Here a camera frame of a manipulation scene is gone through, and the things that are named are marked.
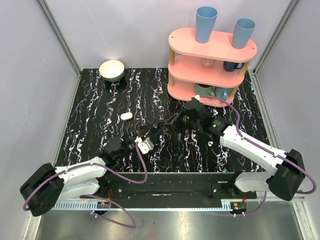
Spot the green white bowl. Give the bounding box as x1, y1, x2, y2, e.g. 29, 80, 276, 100
98, 59, 125, 83

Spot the white earbud charging case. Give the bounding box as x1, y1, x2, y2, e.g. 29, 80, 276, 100
120, 112, 133, 121

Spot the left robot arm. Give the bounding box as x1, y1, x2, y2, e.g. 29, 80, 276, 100
19, 125, 158, 217

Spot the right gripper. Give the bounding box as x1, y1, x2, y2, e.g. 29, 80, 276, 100
161, 107, 201, 135

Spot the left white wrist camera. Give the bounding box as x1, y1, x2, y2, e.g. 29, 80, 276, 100
135, 137, 154, 155

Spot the dark blue mug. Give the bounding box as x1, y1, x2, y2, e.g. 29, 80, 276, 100
223, 61, 245, 72

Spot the blue tumbler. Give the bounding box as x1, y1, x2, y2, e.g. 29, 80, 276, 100
195, 6, 218, 44
231, 18, 256, 49

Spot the pink mug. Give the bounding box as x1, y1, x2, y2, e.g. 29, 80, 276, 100
201, 58, 215, 68

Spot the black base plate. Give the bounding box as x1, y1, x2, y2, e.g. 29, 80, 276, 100
93, 172, 257, 199

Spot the pink three-tier shelf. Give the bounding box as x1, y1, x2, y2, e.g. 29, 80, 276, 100
167, 27, 258, 104

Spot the right blue tumbler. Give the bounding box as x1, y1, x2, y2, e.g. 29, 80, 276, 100
231, 18, 256, 49

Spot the light blue butterfly mug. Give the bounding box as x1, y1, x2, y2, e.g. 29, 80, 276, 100
214, 87, 229, 103

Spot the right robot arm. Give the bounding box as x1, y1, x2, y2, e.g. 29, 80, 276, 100
167, 98, 306, 201

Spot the teal glazed mug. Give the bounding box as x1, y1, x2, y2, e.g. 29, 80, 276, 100
194, 83, 215, 96

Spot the left blue tumbler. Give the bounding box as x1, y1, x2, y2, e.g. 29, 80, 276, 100
195, 6, 218, 44

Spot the black marble mat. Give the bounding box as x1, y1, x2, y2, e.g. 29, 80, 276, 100
55, 68, 262, 173

